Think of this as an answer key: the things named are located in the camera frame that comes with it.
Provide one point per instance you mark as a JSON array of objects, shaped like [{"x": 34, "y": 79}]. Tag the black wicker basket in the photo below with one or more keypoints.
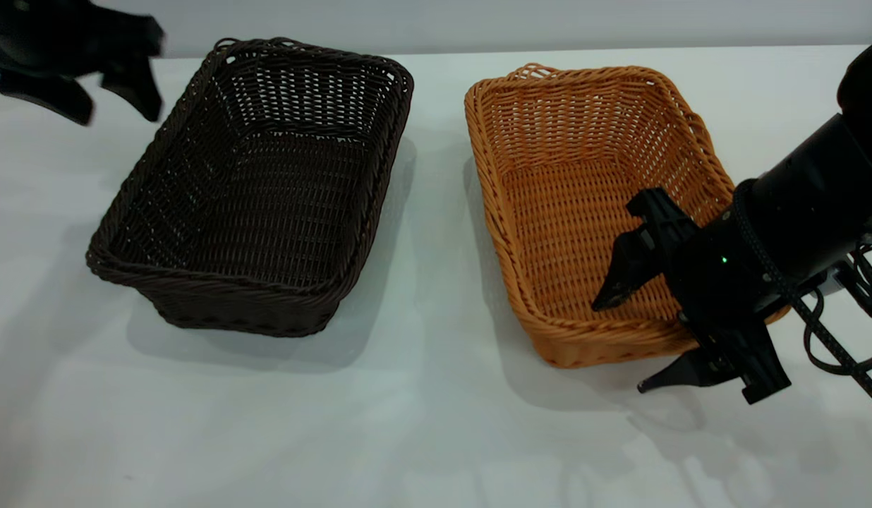
[{"x": 267, "y": 212}]

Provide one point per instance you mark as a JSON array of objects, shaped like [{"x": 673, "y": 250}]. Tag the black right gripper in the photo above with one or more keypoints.
[{"x": 718, "y": 275}]

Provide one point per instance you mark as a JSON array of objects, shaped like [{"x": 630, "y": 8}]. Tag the orange wicker basket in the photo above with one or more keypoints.
[{"x": 563, "y": 233}]

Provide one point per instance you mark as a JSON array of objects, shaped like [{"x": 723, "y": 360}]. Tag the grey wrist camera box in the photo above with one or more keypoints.
[{"x": 839, "y": 276}]

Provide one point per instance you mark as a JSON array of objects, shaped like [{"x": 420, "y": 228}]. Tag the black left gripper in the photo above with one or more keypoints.
[{"x": 62, "y": 35}]

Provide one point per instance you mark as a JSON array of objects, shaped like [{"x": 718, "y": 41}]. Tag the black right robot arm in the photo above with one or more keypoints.
[{"x": 824, "y": 190}]

